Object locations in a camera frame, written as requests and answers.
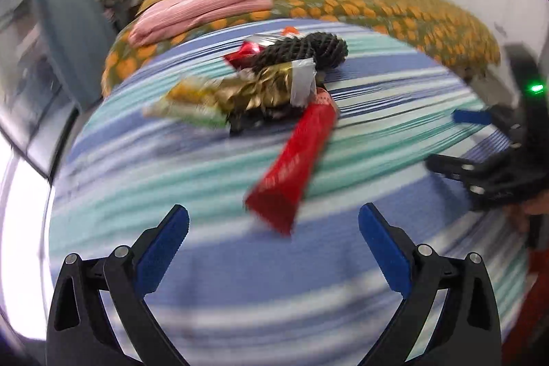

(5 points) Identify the orange snack wrapper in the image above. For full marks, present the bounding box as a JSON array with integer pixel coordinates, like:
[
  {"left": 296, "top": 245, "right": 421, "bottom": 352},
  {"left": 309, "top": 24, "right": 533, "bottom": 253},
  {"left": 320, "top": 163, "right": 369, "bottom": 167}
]
[{"left": 281, "top": 26, "right": 301, "bottom": 37}]

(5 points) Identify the dark green wrapper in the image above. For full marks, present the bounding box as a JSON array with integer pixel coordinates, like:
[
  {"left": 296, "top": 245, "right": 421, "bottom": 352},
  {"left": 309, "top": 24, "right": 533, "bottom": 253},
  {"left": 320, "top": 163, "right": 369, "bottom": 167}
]
[{"left": 227, "top": 103, "right": 304, "bottom": 135}]

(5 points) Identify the striped blue green tablecloth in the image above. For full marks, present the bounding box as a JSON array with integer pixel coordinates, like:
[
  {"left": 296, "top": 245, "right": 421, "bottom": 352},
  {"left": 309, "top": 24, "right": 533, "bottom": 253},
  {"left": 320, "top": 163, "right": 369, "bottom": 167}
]
[{"left": 48, "top": 20, "right": 528, "bottom": 365}]

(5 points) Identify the yellow snack bag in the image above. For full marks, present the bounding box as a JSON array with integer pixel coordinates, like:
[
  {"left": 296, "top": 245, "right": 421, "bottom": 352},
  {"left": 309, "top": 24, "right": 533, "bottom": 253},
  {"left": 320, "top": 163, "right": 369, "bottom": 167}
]
[{"left": 142, "top": 77, "right": 228, "bottom": 128}]

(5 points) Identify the person's right hand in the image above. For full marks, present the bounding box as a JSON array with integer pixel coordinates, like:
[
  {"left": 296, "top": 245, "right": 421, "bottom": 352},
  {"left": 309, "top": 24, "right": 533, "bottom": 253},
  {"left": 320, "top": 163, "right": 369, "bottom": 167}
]
[{"left": 504, "top": 190, "right": 549, "bottom": 233}]

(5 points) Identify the teal blue curtain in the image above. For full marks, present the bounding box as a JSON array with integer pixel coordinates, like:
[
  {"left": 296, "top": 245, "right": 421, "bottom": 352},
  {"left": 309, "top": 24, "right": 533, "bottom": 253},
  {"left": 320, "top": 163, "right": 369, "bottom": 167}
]
[{"left": 34, "top": 0, "right": 115, "bottom": 111}]

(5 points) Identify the crushed red soda can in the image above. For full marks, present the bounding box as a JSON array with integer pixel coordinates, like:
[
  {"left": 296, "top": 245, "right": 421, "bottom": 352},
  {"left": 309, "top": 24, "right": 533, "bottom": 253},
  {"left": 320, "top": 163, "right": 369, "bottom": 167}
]
[{"left": 223, "top": 33, "right": 283, "bottom": 71}]

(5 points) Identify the gold foil wrapper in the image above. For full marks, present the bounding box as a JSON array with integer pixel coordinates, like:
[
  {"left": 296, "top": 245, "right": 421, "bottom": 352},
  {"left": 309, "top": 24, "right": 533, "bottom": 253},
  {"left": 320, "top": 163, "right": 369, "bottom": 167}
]
[{"left": 213, "top": 58, "right": 316, "bottom": 113}]

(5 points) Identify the red snack wrapper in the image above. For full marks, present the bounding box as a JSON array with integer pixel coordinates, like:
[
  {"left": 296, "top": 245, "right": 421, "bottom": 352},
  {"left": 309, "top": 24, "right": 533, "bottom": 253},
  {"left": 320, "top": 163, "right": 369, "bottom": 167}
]
[{"left": 245, "top": 87, "right": 339, "bottom": 237}]

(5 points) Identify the orange floral green quilt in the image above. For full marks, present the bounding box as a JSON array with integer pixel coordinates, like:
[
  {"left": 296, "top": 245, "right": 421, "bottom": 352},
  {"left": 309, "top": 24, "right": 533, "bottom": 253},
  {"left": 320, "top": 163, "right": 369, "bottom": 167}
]
[{"left": 102, "top": 0, "right": 502, "bottom": 97}]

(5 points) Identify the folded pink striped blanket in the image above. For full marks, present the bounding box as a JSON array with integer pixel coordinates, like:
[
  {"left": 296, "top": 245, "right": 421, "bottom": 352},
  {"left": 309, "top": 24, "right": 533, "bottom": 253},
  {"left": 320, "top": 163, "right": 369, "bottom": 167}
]
[{"left": 128, "top": 0, "right": 273, "bottom": 47}]

